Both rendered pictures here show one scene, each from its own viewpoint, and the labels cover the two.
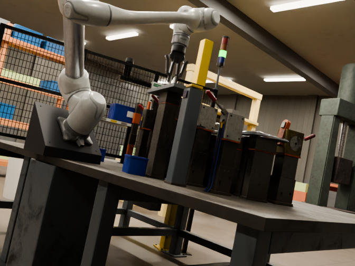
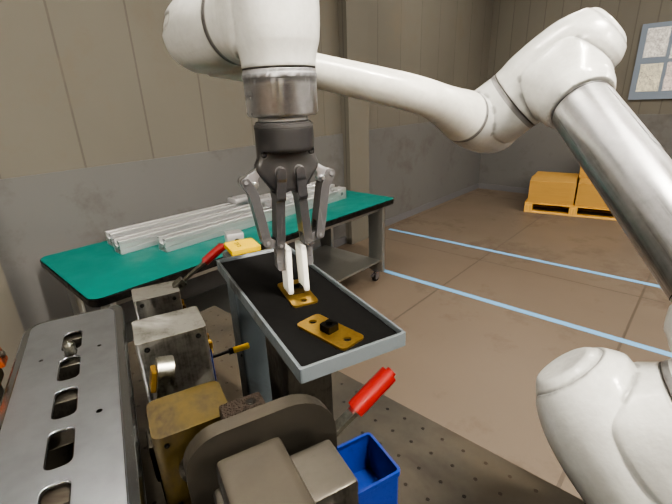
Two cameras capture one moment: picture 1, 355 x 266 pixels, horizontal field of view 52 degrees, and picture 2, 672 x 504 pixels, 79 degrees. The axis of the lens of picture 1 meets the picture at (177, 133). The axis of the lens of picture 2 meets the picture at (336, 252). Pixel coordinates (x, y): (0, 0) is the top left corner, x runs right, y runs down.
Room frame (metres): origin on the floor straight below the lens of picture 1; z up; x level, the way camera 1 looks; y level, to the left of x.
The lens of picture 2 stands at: (2.45, 0.12, 1.43)
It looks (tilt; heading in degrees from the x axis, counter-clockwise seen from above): 21 degrees down; 177
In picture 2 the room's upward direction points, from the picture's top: 2 degrees counter-clockwise
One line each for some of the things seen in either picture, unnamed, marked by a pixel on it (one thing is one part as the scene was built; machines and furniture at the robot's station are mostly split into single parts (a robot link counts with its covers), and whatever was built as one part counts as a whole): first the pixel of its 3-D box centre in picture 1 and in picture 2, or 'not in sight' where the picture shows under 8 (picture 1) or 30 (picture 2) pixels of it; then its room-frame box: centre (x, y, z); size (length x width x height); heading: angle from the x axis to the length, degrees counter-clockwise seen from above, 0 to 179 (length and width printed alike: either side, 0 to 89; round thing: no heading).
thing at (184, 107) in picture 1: (184, 136); (254, 345); (1.66, -0.03, 0.92); 0.08 x 0.08 x 0.44; 25
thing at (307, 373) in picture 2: (171, 91); (292, 294); (1.89, 0.08, 1.16); 0.37 x 0.14 x 0.02; 25
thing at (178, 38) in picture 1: (180, 41); (281, 96); (1.90, 0.08, 1.43); 0.09 x 0.09 x 0.06
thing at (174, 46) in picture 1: (177, 54); (286, 156); (1.90, 0.08, 1.36); 0.08 x 0.07 x 0.09; 110
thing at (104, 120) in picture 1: (125, 124); not in sight; (2.97, 0.43, 1.02); 0.90 x 0.22 x 0.03; 115
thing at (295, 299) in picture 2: not in sight; (296, 289); (1.90, 0.08, 1.17); 0.08 x 0.04 x 0.01; 20
